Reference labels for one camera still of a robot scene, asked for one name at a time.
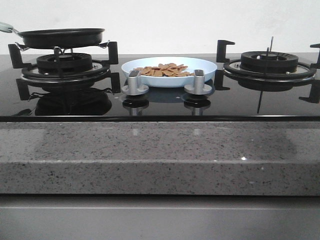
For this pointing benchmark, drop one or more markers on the silver left stove knob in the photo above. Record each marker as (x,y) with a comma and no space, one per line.
(134,85)

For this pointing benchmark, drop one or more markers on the light blue plate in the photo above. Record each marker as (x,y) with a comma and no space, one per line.
(192,64)

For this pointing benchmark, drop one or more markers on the black pan support under pan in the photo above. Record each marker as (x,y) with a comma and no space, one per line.
(30,72)

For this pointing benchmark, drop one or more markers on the silver right stove knob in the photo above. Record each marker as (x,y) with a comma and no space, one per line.
(198,87)

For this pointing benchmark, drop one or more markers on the black pan support without pan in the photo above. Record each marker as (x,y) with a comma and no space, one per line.
(232,68)

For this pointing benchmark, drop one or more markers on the black burner under pan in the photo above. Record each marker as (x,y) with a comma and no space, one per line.
(69,63)

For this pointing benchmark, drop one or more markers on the black glass cooktop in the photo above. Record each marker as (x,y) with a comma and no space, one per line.
(230,100)

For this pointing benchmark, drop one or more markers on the brown meat pieces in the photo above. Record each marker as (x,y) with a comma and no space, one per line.
(165,70)

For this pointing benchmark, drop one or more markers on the silver stove knob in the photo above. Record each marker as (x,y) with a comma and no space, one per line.
(198,87)
(134,85)

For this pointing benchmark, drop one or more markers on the grey cabinet front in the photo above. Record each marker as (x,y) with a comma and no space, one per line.
(158,218)

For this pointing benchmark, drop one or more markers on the black frying pan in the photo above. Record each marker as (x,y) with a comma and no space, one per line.
(66,38)

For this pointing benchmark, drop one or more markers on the black burner without pan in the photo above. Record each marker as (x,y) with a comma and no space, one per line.
(276,62)

